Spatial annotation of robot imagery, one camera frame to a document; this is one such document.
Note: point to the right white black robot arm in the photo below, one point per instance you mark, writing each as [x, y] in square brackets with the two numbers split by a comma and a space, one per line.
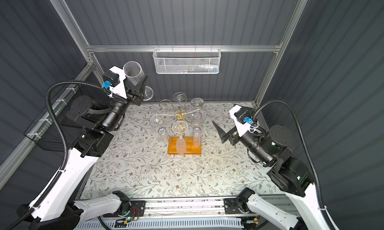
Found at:
[288, 173]

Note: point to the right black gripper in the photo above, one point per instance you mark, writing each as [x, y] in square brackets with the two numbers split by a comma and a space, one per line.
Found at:
[231, 134]

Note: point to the floral table mat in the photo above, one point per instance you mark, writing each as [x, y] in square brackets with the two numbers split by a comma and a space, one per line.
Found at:
[137, 162]

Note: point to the orange wooden rack base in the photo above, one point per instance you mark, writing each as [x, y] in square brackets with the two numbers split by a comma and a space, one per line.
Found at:
[191, 150]

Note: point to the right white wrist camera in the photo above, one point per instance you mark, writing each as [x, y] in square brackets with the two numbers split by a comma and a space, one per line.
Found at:
[242, 119]

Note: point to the clear wine glass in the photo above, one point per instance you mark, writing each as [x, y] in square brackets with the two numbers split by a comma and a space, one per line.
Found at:
[158, 121]
[179, 97]
[134, 73]
[197, 103]
[180, 128]
[197, 119]

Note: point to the gold wire glass rack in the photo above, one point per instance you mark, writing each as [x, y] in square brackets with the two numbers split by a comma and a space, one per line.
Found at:
[181, 111]

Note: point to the items in white basket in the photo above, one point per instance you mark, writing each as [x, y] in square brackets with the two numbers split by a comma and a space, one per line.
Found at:
[210, 69]

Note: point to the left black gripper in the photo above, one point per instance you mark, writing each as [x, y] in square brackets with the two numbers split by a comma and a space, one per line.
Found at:
[135, 92]

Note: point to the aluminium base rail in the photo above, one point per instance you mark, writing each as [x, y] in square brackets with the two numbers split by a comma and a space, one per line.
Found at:
[197, 213]

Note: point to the white wire mesh basket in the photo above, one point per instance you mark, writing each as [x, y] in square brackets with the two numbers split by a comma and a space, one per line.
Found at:
[167, 62]

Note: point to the black wire mesh basket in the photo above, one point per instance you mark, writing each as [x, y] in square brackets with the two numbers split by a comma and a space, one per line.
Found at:
[44, 133]

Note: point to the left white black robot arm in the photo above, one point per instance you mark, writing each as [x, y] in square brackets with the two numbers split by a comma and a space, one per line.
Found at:
[53, 208]

